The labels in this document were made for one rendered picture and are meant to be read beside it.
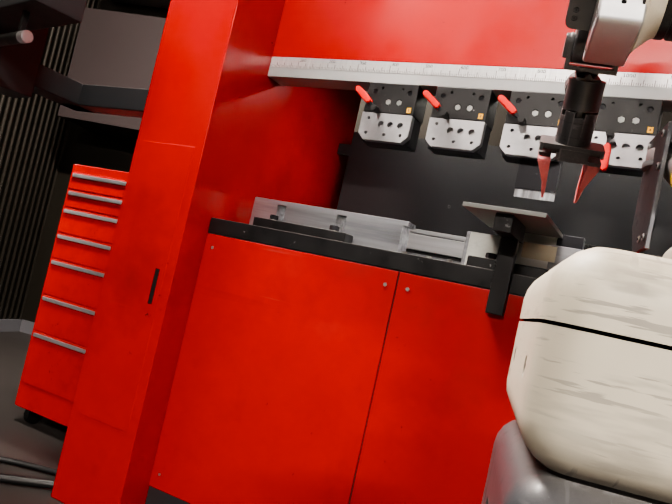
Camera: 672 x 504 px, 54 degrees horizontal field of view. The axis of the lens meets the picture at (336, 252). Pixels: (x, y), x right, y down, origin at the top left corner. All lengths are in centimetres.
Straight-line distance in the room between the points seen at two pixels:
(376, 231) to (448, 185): 59
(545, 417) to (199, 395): 159
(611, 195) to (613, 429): 188
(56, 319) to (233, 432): 106
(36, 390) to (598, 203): 208
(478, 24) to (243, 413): 120
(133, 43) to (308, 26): 248
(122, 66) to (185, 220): 266
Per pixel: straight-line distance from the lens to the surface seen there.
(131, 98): 212
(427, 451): 160
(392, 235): 177
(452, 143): 176
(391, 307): 162
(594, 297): 36
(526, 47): 181
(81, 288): 258
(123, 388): 193
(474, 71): 182
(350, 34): 200
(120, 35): 451
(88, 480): 204
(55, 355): 265
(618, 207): 221
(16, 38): 180
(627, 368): 36
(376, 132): 184
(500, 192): 227
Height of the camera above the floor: 76
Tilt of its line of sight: 3 degrees up
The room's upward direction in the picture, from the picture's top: 13 degrees clockwise
